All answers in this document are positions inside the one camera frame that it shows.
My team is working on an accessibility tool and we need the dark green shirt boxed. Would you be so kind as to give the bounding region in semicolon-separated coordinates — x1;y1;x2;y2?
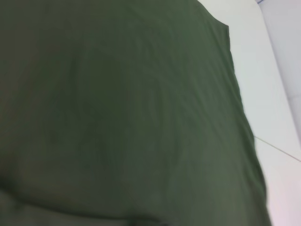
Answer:
0;0;273;226

